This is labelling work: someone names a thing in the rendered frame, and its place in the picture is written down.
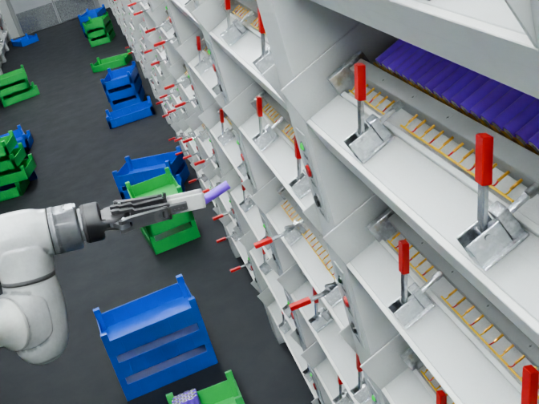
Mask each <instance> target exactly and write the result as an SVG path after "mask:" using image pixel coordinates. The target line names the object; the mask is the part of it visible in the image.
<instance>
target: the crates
mask: <svg viewBox="0 0 539 404"><path fill-rule="evenodd" d="M86 11H87V12H85V13H84V14H83V15H81V16H80V14H79V15H78V17H79V21H80V26H81V28H82V30H83V33H84V36H85V38H87V39H88V40H89V43H90V45H91V47H94V46H99V45H102V44H105V43H108V42H111V41H112V39H113V38H114V37H115V36H116V33H115V31H114V29H113V25H112V22H111V19H110V17H109V14H108V12H107V11H106V9H105V6H104V4H102V7H100V8H97V9H94V10H88V8H87V9H86ZM104 13H105V14H104ZM10 41H11V42H12V45H13V46H27V45H29V44H31V43H33V42H37V41H39V38H38V36H37V34H34V35H27V34H25V36H24V37H22V38H19V39H16V40H14V41H13V39H11V40H10ZM127 51H128V53H130V52H131V51H130V49H128V50H127ZM128 53H125V54H121V55H116V56H112V57H109V58H105V59H99V57H98V58H96V59H97V62H96V63H95V64H94V65H93V63H91V64H90V65H91V69H92V71H93V73H96V72H100V71H105V70H107V71H108V73H107V75H106V77H105V79H101V80H100V81H101V83H102V85H103V89H104V91H105V93H106V96H107V100H108V102H110V104H111V108H112V110H113V111H112V112H109V110H108V109H107V110H105V111H106V114H107V117H106V120H107V123H108V126H109V127H110V129H112V128H115V127H119V126H122V125H124V124H127V123H131V122H134V121H137V120H139V119H143V118H146V117H149V116H151V115H155V112H154V108H153V105H152V101H151V99H150V96H147V100H145V101H144V95H145V92H144V88H143V85H142V81H141V78H140V74H139V71H138V69H137V66H136V62H135V61H132V65H131V66H128V67H123V68H120V69H117V70H114V71H111V69H112V68H115V67H121V66H124V65H127V64H128V63H129V62H130V61H131V60H132V54H129V55H128ZM20 66H21V68H20V69H17V70H15V71H11V72H8V73H5V74H3V75H0V101H1V103H2V105H3V106H4V107H8V106H10V105H12V104H15V103H18V102H21V101H23V100H25V99H29V98H31V97H34V96H36V95H40V93H39V89H38V88H37V85H34V82H30V83H31V85H30V84H29V81H28V79H27V75H26V72H25V69H24V67H23V65H20ZM17 127H18V129H17V130H15V131H12V130H10V131H8V133H6V134H4V135H0V202H2V201H4V200H9V199H13V198H15V197H19V196H23V194H24V193H25V191H26V189H27V187H28V185H29V183H30V181H32V180H35V179H38V178H37V176H36V174H35V172H34V170H35V168H36V166H37V165H36V163H35V161H34V158H33V156H32V154H31V153H30V154H28V158H29V159H24V158H25V157H26V151H29V150H30V148H31V145H32V143H33V142H34V140H33V138H32V135H31V133H30V130H27V131H26V135H25V133H24V132H23V130H22V128H21V126H20V124H19V125H17ZM178 152H182V150H181V147H180V146H176V151H171V152H167V153H163V154H159V155H154V156H147V157H143V158H139V159H134V160H131V159H130V156H125V157H124V158H125V160H126V163H125V165H124V166H123V167H122V168H121V169H120V170H119V171H118V172H117V171H116V170H115V171H113V172H112V175H113V177H114V180H115V183H116V185H117V187H118V189H119V192H120V195H121V198H122V200H128V199H133V198H138V197H143V196H152V195H157V194H162V196H163V193H162V192H166V196H170V195H174V194H178V193H182V192H184V190H185V187H184V182H185V181H186V180H187V179H188V176H189V175H190V173H189V170H188V166H187V164H186V162H185V160H183V157H184V154H183V153H182V154H179V155H178V156H176V153H178ZM140 231H141V232H142V234H143V235H144V237H145V239H146V241H147V242H148V243H149V245H150V247H151V248H152V250H153V252H154V253H155V254H156V255H157V254H160V253H162V252H165V251H167V250H169V249H171V248H175V247H176V246H179V245H181V244H184V243H186V242H189V241H191V240H194V239H196V238H198V237H200V236H201V235H200V233H199V230H198V228H197V224H196V221H195V219H194V216H193V212H192V211H188V212H182V213H177V214H174V215H172V219H171V220H165V221H162V222H159V223H156V224H151V225H148V226H145V227H142V228H140Z"/></svg>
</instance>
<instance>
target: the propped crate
mask: <svg viewBox="0 0 539 404"><path fill-rule="evenodd" d="M225 375H226V377H227V380H226V381H223V382H220V383H217V384H216V385H213V386H210V387H207V388H205V389H203V390H199V391H197V394H198V397H199V399H200V401H201V404H245V403H244V400H243V398H242V396H241V392H240V390H239V388H238V386H237V383H236V380H235V379H234V376H233V373H232V370H228V371H225ZM166 398H167V400H168V404H172V399H173V398H174V397H173V393H172V392H171V393H169V394H166Z"/></svg>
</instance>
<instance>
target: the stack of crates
mask: <svg viewBox="0 0 539 404"><path fill-rule="evenodd" d="M176 279H177V282H178V283H175V284H173V285H170V286H168V287H165V288H163V289H160V290H158V291H155V292H154V293H150V294H148V295H146V296H143V297H140V298H138V299H135V300H134V301H130V302H128V303H126V304H124V305H121V306H118V307H116V308H114V309H110V310H108V311H106V312H104V313H101V312H100V310H99V307H98V308H95V309H93V312H94V314H95V318H96V320H97V323H98V327H99V331H100V336H101V339H102V341H103V344H104V346H105V349H106V351H107V354H108V356H109V358H110V360H111V363H112V365H113V368H114V370H115V373H116V375H117V378H118V379H119V382H120V385H121V387H122V389H123V392H124V394H125V397H126V399H127V400H128V401H130V400H132V399H134V398H138V397H139V396H141V395H144V394H147V393H149V392H151V391H153V390H156V389H159V388H161V387H162V386H166V385H167V384H170V383H172V382H175V381H177V380H179V379H182V378H184V377H187V376H189V375H190V374H194V373H196V372H198V371H200V370H203V369H205V368H208V367H210V366H213V365H215V364H217V363H218V360H217V357H216V354H215V352H214V350H213V346H212V343H211V341H210V339H209V335H208V333H207V330H206V328H205V324H204V322H203V319H202V316H201V313H200V310H199V308H198V305H197V302H196V299H195V297H194V296H192V294H191V293H190V291H189V289H188V287H187V285H186V284H185V283H184V278H183V276H182V275H181V274H179V275H177V276H176Z"/></svg>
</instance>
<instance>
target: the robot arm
mask: <svg viewBox="0 0 539 404"><path fill-rule="evenodd" d="M162 193H163V196H162V194H157V195H152V196H143V197H138V198H133V199H128V200H114V201H113V205H111V206H110V207H106V208H103V209H99V204H98V203H97V202H92V203H88V204H81V205H80V206H79V208H77V209H76V206H75V204H74V203H70V204H63V205H59V206H56V207H49V208H44V209H23V210H18V211H13V212H8V213H4V214H2V215H0V282H1V285H2V292H3V294H2V295H0V347H3V346H4V347H6V348H7V349H9V350H12V351H16V352H17V354H18V355H19V357H21V358H22V359H23V360H24V361H26V362H28V363H30V364H34V365H37V366H39V365H45V364H47V363H50V362H52V361H54V360H56V359H57V358H58V357H60V356H61V354H62V353H63V351H64V350H65V349H66V347H67V340H68V320H67V310H66V306H65V301H64V298H63V292H62V290H61V287H60V284H59V282H58V279H57V276H56V273H55V267H54V257H53V256H54V255H56V254H62V253H66V252H70V251H74V250H78V249H81V248H84V241H87V243H88V242H89V243H93V242H96V241H101V240H105V238H106V236H105V231H110V230H120V233H121V234H125V233H127V232H130V231H131V230H134V229H137V228H142V227H145V226H148V225H151V224H156V223H159V222H162V221H165V220H171V219H172V215H174V214H177V213H182V212H188V211H192V210H197V209H200V208H206V204H205V196H204V193H203V192H202V190H201V189H200V188H199V189H196V190H192V191H188V192H182V193H178V194H174V195H170V196H166V192H162Z"/></svg>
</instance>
